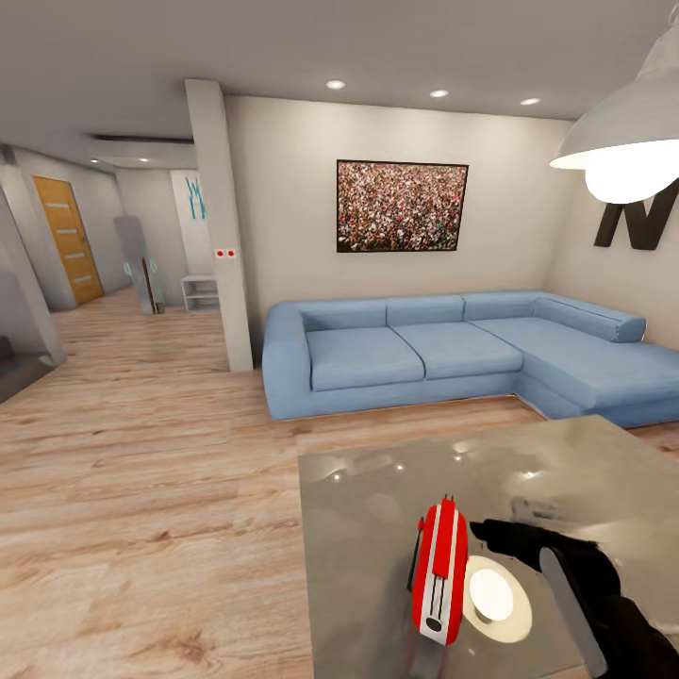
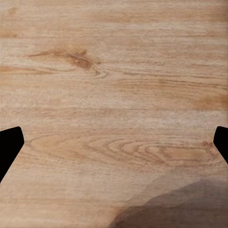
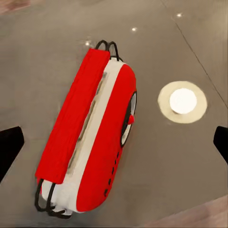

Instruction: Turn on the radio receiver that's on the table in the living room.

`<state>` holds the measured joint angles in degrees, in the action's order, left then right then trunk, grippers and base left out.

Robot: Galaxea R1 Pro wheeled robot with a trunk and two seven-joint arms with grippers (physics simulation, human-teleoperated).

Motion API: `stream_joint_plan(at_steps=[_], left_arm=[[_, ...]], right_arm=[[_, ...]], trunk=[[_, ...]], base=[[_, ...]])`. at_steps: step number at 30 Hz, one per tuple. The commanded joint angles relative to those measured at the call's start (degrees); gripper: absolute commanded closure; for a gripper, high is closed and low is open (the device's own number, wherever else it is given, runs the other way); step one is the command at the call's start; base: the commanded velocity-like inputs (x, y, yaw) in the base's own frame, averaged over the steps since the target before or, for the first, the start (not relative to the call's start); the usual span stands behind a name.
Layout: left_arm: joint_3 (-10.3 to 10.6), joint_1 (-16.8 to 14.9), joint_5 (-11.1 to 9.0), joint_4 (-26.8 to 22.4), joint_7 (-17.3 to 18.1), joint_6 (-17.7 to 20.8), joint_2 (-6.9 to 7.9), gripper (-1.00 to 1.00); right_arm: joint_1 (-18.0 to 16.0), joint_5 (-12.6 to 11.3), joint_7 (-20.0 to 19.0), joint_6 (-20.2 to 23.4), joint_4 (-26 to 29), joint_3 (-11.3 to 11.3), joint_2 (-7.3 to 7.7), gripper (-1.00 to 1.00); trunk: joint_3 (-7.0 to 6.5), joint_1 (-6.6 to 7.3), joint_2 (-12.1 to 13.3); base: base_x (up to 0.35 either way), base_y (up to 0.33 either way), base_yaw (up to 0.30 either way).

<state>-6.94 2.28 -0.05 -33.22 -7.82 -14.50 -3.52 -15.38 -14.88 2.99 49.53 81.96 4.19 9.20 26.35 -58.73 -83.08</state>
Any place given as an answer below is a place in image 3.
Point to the coffee table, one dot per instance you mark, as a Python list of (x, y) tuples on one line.
[(178, 51)]

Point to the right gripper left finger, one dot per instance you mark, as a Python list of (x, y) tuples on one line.
[(11, 142)]

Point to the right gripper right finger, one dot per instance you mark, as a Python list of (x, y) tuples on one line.
[(221, 141)]

